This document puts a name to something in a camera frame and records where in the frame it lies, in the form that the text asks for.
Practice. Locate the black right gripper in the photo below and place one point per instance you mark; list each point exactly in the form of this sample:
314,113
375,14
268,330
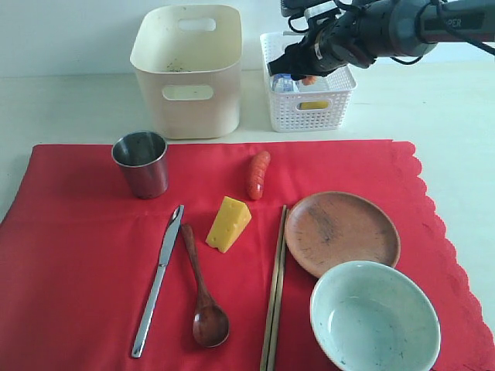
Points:
322,52

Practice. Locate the orange fried chicken piece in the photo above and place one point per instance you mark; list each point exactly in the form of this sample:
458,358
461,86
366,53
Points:
309,80

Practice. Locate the small milk carton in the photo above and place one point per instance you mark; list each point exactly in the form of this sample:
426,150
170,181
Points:
283,83

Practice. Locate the yellow lemon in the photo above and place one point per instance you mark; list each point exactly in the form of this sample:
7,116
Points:
314,105

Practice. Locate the red sausage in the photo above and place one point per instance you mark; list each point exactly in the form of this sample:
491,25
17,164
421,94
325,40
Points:
256,174

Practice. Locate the yellow cheese wedge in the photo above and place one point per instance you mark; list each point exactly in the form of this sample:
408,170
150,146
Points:
230,221

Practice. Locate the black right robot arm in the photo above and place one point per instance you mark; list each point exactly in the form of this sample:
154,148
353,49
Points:
403,31

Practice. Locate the white lattice plastic basket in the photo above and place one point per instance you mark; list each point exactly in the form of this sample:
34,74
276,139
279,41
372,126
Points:
294,106

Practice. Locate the cream plastic bin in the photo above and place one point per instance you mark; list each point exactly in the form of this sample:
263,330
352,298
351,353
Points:
187,59

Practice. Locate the brown wooden plate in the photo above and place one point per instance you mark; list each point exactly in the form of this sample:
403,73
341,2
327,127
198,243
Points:
330,228

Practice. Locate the stainless steel cup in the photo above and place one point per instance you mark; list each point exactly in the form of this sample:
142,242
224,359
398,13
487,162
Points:
141,157

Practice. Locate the steel table knife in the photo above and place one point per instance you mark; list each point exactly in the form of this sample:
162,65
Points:
168,243

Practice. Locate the pale green bowl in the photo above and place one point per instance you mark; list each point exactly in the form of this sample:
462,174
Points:
369,316

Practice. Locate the wooden spoon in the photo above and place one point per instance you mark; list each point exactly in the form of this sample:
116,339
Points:
211,325

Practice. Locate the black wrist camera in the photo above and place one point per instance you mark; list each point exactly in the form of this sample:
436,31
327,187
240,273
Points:
318,12

